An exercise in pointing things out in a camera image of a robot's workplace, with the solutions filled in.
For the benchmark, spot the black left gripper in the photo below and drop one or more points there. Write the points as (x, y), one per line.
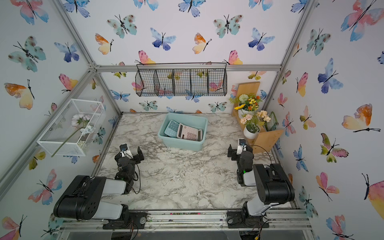
(137, 160)

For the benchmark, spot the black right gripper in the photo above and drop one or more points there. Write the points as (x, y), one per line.
(234, 152)

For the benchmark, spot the teal calculator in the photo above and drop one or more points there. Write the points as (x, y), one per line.
(172, 129)

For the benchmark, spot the pink calculator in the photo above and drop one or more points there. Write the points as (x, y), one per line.
(187, 133)

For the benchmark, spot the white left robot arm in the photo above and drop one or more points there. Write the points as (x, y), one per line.
(82, 200)

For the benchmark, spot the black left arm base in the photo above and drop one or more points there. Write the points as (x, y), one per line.
(128, 220)

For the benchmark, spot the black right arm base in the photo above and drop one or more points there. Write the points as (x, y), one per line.
(241, 219)

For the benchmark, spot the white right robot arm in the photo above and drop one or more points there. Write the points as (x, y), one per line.
(273, 185)

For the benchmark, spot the teal plastic storage box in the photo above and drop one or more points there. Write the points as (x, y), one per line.
(188, 120)

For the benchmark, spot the wooden corner shelf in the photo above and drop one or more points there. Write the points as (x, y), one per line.
(264, 140)

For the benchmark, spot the white pot pink flowers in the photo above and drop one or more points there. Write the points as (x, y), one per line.
(254, 123)

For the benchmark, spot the white pot yellow flowers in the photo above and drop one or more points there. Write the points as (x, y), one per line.
(247, 104)

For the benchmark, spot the pink artificial flower stem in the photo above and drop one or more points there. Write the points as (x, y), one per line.
(73, 144)

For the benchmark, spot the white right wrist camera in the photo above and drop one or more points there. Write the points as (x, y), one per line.
(242, 146)

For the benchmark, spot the white wire wall basket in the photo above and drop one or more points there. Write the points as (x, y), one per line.
(61, 128)

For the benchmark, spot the black wire wall basket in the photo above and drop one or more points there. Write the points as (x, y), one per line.
(181, 80)

